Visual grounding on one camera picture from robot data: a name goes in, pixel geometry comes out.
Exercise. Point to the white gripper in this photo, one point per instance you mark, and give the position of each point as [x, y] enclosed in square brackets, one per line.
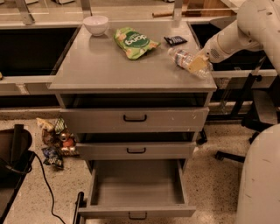
[212, 52]

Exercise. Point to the clear plastic water bottle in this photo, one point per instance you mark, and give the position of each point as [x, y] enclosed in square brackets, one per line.
[182, 58]

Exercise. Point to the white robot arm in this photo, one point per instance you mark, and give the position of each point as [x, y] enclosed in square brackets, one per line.
[255, 28]

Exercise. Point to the grey drawer cabinet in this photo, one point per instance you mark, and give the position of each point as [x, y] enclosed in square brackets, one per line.
[96, 74]

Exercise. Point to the grey middle drawer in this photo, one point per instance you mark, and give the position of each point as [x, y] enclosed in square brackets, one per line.
[145, 150]

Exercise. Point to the grey top drawer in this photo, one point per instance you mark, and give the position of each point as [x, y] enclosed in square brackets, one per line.
[134, 120]

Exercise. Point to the grey open bottom drawer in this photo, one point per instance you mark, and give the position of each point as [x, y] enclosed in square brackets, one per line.
[137, 189]

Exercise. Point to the small black packet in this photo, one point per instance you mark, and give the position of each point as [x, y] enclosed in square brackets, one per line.
[175, 41]

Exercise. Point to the wooden stick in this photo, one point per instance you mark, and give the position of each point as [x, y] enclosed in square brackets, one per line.
[161, 14]

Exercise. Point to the green snack bag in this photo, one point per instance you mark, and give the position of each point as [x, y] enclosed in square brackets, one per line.
[134, 43]

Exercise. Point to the black office chair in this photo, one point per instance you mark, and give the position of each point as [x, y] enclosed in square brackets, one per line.
[255, 107]

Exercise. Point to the white bowl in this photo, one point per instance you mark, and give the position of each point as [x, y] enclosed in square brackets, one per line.
[96, 25]

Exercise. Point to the pile of snack packets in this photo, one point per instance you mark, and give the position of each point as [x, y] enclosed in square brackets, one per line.
[58, 140]

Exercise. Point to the black chair at left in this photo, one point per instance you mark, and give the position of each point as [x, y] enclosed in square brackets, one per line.
[15, 160]

